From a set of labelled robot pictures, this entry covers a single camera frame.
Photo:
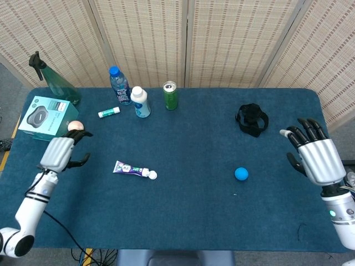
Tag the white green glue stick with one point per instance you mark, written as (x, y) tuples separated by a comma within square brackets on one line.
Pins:
[(108, 112)]

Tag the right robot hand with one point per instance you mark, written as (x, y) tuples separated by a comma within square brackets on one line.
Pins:
[(319, 160)]

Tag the teal cardboard product box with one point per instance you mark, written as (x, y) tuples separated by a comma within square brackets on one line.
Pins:
[(41, 116)]

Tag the bamboo folding screen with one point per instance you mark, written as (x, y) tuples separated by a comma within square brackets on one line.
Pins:
[(222, 41)]

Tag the clear drink bottle blue cap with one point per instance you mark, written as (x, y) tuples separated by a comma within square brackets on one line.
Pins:
[(120, 86)]

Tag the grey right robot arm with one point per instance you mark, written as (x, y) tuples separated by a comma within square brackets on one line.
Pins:
[(339, 210)]

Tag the green glass spray bottle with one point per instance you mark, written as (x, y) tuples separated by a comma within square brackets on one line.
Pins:
[(58, 84)]

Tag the beige egg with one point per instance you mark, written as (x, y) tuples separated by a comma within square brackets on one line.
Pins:
[(75, 125)]

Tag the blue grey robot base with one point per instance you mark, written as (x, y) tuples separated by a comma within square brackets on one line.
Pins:
[(172, 259)]

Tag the blue foam ball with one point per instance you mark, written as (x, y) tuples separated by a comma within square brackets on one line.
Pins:
[(241, 174)]

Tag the green drink can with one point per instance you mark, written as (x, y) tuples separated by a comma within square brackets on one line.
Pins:
[(170, 98)]

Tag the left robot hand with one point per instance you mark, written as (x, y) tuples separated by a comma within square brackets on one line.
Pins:
[(56, 152)]

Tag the purple toothpaste tube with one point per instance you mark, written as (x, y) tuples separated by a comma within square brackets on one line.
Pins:
[(127, 168)]

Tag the white milk bottle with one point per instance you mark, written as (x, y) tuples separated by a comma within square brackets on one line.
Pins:
[(140, 104)]

